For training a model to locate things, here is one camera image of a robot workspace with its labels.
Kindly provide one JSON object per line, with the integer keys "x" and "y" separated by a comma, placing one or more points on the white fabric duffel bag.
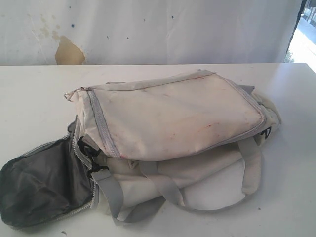
{"x": 140, "y": 144}

